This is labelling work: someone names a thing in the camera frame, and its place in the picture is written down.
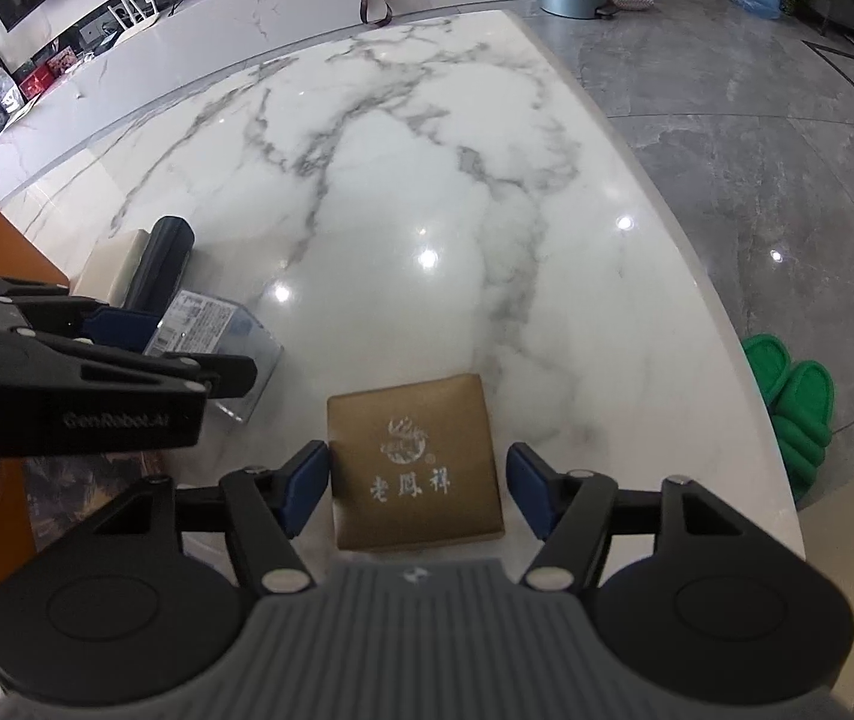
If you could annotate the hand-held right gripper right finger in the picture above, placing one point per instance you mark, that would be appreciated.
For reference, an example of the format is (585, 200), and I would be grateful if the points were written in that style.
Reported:
(530, 493)

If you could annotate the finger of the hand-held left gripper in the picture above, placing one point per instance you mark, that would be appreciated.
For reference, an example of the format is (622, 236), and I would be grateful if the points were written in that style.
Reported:
(123, 326)
(228, 376)

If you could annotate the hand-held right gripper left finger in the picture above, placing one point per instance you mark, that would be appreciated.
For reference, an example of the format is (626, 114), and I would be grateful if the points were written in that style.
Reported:
(305, 491)

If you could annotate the clear plastic box with label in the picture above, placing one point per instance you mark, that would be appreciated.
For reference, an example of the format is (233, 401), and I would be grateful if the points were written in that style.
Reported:
(205, 322)

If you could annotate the brown square jewelry box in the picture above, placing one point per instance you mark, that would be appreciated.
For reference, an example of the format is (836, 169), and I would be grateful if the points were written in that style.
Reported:
(415, 465)

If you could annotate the cream white box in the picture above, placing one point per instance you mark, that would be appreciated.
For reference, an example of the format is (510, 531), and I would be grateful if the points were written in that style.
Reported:
(111, 266)

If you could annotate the dark blue cylindrical case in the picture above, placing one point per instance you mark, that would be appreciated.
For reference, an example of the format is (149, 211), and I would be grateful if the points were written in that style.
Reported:
(162, 259)

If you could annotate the red box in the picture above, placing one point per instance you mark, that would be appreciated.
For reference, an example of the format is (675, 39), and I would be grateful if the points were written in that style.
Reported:
(35, 81)

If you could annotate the green slipper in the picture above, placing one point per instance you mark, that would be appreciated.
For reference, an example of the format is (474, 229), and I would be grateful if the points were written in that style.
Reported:
(802, 420)
(766, 371)

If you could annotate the white router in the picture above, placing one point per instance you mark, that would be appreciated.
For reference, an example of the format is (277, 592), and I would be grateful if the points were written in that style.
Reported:
(130, 11)

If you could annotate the white marble cabinet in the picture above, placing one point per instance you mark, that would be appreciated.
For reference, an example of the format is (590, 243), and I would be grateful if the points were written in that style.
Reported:
(247, 7)

